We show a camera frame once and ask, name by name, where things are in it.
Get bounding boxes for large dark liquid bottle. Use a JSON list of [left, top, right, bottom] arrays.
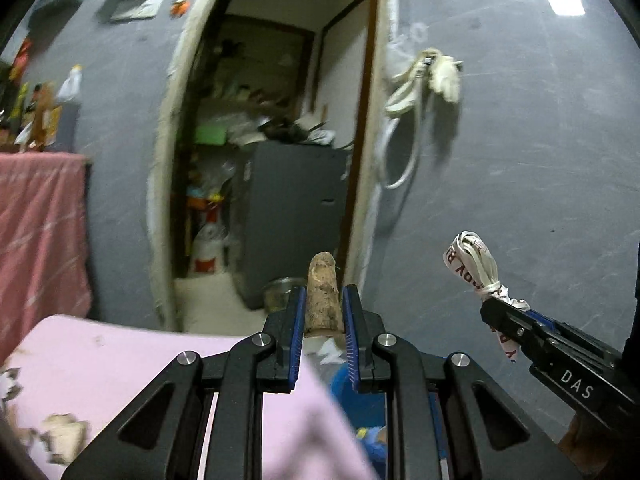
[[52, 64, 82, 153]]

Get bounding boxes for white looped hose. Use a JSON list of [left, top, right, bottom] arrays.
[[374, 84, 426, 191]]

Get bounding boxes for brown root vegetable piece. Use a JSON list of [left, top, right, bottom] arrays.
[[305, 252, 344, 337]]

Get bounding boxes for orange wall hook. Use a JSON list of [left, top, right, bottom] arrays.
[[170, 0, 191, 18]]

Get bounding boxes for red checked cloth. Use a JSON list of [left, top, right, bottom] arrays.
[[0, 153, 92, 359]]

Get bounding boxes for white rubber gloves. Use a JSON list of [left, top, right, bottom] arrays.
[[384, 48, 462, 117]]

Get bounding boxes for green plastic box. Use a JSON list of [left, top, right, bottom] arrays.
[[194, 122, 228, 146]]

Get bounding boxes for white red sack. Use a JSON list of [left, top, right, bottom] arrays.
[[190, 209, 226, 274]]

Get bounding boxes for torn beige paper scrap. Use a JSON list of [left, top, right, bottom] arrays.
[[42, 414, 90, 466]]

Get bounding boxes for pink foam table mat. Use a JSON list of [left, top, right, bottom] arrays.
[[0, 314, 377, 480]]

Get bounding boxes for blue plastic bucket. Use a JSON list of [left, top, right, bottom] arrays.
[[330, 364, 387, 479]]

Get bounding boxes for grey metal cabinet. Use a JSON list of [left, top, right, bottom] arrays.
[[229, 141, 349, 309]]

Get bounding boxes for stainless steel pot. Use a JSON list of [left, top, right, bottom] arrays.
[[262, 278, 305, 314]]

